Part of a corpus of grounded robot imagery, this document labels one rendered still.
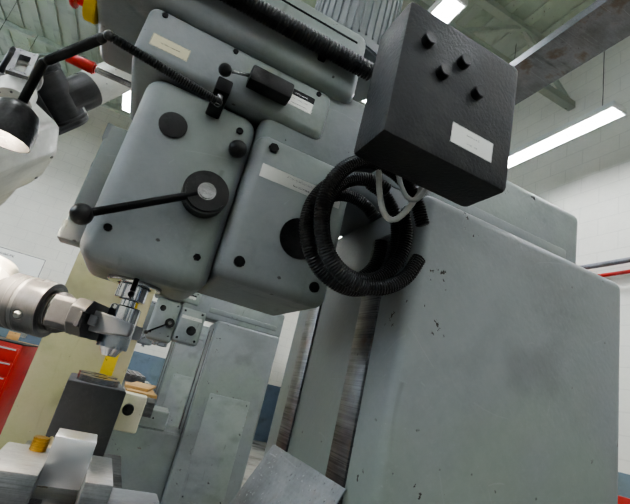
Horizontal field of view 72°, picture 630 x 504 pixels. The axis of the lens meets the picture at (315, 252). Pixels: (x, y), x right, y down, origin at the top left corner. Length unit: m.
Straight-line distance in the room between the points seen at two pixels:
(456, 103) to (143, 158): 0.46
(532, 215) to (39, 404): 2.23
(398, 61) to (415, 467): 0.54
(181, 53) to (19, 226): 9.52
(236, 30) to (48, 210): 9.52
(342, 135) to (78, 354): 1.95
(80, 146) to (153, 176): 9.96
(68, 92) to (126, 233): 0.64
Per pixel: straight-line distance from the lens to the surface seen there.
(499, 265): 0.80
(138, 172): 0.71
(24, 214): 10.26
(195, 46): 0.80
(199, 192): 0.67
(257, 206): 0.70
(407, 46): 0.62
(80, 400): 1.08
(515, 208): 1.06
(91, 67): 1.01
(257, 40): 0.83
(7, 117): 0.75
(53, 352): 2.50
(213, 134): 0.75
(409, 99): 0.58
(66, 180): 10.40
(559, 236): 1.15
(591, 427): 0.94
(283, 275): 0.69
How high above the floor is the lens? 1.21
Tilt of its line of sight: 18 degrees up
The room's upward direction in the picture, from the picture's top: 14 degrees clockwise
